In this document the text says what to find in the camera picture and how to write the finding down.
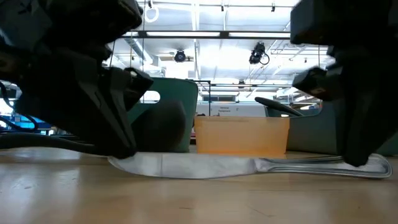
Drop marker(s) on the white sign board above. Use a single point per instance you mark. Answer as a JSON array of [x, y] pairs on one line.
[[228, 109]]

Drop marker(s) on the orange translucent plastic bin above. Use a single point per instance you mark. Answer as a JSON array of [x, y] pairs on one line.
[[242, 137]]

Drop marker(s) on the black ceiling camera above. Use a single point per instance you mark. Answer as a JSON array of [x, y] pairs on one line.
[[180, 56], [257, 53]]

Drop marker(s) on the thin black metal stand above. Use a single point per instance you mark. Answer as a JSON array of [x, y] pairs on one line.
[[210, 99]]

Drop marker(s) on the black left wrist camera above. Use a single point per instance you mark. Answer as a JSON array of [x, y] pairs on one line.
[[102, 18]]

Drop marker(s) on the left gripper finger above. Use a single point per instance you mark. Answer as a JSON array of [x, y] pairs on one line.
[[77, 118], [119, 118]]

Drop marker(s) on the dark blue-green plastic bin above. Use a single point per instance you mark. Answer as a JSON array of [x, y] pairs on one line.
[[311, 133]]

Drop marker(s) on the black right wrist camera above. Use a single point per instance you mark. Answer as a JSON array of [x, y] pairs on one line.
[[342, 21]]

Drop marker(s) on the black overhead rig beam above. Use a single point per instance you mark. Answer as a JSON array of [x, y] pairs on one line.
[[224, 34]]

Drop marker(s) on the light teal plastic bin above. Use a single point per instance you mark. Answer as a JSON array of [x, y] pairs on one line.
[[183, 93]]

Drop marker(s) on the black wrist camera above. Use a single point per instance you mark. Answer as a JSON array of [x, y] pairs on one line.
[[342, 21], [102, 18]]

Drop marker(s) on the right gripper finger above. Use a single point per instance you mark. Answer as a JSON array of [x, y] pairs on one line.
[[373, 130], [345, 130]]

